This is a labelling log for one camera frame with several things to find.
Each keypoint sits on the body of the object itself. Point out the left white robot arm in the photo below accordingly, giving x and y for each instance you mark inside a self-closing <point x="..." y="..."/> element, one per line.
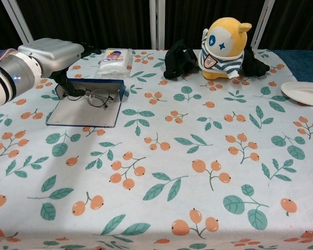
<point x="7" y="78"/>

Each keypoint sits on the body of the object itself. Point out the black pleated curtain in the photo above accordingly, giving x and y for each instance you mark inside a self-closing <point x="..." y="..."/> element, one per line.
<point x="297" y="23"/>
<point x="0" y="26"/>
<point x="88" y="23"/>
<point x="187" y="18"/>

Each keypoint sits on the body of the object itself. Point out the black frame eyeglasses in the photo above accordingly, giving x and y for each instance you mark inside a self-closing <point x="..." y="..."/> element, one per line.
<point x="99" y="97"/>

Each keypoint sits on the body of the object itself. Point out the white tissue pack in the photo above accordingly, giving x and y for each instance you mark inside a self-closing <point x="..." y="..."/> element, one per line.
<point x="114" y="65"/>

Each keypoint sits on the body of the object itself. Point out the yellow striped plush toy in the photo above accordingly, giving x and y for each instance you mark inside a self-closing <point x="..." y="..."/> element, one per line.
<point x="224" y="52"/>

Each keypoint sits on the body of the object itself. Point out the white plate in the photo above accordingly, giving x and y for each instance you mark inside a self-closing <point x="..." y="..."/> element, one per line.
<point x="302" y="92"/>

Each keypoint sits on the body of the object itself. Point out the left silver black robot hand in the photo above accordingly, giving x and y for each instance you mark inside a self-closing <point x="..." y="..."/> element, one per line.
<point x="54" y="54"/>

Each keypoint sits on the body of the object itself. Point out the floral orange green tablecloth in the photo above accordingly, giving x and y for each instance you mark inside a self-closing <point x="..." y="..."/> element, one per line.
<point x="156" y="182"/>

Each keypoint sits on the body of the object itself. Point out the blue glasses case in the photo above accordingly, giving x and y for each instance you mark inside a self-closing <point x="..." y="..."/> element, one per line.
<point x="81" y="117"/>

